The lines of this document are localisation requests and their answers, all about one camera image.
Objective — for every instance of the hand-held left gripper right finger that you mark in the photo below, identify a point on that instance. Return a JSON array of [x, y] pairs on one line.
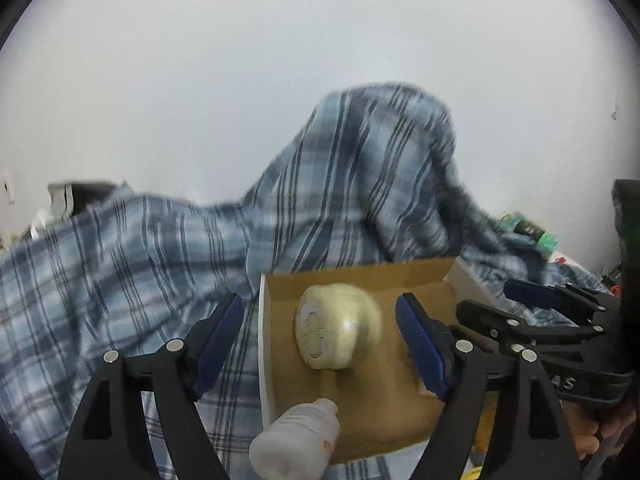
[[421, 347]]

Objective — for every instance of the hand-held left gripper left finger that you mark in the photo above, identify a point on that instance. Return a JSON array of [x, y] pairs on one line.
[[216, 345]]

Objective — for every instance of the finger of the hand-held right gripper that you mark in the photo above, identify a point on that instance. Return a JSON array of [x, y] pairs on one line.
[[492, 322], [532, 292]]

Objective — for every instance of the shallow cardboard box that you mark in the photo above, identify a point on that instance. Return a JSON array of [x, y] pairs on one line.
[[375, 400]]

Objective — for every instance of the cream round bundle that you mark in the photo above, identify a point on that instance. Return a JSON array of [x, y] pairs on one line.
[[340, 325]]

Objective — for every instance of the white plastic bottle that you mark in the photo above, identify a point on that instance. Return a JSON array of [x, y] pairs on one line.
[[295, 440]]

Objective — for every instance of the person's right hand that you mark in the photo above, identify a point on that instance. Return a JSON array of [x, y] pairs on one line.
[[590, 435]]

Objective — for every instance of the green printed packet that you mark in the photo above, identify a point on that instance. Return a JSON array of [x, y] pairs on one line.
[[527, 229]]

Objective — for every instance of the blue plaid blanket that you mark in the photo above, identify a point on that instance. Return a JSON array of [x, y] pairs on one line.
[[150, 260]]

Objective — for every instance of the dark green object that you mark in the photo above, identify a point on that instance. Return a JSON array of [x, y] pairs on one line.
[[627, 220]]

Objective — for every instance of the black and white box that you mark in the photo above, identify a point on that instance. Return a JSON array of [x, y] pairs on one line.
[[85, 195]]

